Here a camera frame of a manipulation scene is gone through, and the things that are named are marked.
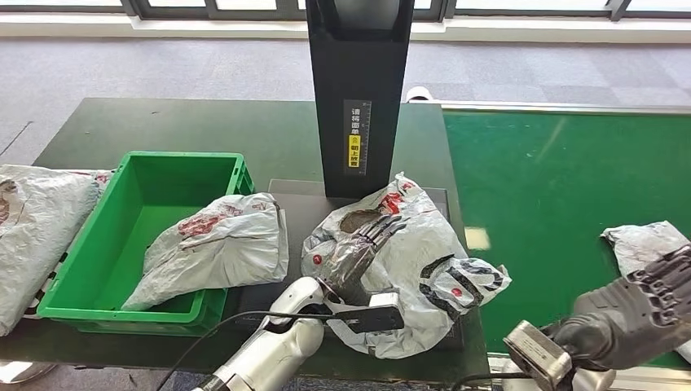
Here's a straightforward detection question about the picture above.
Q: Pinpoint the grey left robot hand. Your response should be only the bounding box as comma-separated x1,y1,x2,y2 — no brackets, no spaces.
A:
318,214,408,307

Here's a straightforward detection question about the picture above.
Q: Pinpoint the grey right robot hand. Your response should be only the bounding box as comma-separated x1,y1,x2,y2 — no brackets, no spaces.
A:
550,245,691,371

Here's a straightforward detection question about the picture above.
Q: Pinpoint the parcel with brown patch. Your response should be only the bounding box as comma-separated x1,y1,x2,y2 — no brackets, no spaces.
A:
301,172,513,361

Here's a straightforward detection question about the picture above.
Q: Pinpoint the grey parcel with brown print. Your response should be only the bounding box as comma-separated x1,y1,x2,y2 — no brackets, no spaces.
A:
601,220,691,363

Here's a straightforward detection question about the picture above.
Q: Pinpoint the smooth white poly parcel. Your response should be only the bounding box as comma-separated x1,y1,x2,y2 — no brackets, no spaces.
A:
121,192,290,313

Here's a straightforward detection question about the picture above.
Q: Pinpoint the green conveyor belt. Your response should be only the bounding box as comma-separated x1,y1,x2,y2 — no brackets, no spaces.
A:
443,108,691,371

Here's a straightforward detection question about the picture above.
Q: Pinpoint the black inbound scanner machine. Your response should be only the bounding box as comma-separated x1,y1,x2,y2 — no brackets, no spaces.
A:
235,0,465,349

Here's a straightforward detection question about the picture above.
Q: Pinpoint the large grey poly parcel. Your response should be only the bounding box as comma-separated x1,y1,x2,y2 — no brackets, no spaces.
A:
0,164,112,336

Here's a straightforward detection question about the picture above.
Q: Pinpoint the black and yellow label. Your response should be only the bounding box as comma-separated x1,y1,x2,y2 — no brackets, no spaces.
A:
343,99,373,177

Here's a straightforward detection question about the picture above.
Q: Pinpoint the dark green table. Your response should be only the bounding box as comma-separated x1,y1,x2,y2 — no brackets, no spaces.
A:
0,97,492,387

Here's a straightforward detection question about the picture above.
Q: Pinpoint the green plastic crate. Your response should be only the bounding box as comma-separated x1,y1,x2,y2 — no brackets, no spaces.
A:
36,151,255,336

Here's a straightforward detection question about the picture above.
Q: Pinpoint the white window sill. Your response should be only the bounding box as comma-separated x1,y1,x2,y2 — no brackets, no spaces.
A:
0,13,691,46

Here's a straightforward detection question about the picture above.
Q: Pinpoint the pale round floor disc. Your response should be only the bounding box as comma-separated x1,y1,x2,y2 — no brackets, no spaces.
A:
0,360,58,385

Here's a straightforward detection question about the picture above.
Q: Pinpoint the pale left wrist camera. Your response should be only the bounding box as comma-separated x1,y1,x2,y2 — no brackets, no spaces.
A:
368,291,401,310

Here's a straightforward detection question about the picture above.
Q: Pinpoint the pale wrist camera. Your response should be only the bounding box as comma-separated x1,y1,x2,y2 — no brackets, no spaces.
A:
368,291,401,310
503,321,574,391

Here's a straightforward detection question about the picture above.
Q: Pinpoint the black left camera bracket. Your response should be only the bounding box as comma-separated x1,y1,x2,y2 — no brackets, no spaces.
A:
318,293,406,335

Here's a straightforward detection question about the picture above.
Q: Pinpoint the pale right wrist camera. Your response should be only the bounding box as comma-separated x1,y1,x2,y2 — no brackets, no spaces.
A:
503,321,574,391

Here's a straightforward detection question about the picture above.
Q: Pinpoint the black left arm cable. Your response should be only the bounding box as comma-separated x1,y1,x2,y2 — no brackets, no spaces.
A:
153,310,336,391

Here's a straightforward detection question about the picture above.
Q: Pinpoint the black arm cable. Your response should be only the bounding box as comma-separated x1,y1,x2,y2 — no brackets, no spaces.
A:
451,371,533,391
153,310,336,391

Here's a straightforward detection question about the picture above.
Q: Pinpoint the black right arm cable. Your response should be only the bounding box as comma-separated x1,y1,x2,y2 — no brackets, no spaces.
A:
451,371,533,391

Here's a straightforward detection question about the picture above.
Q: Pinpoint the dark window frame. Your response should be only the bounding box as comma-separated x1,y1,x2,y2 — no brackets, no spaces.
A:
0,0,691,25

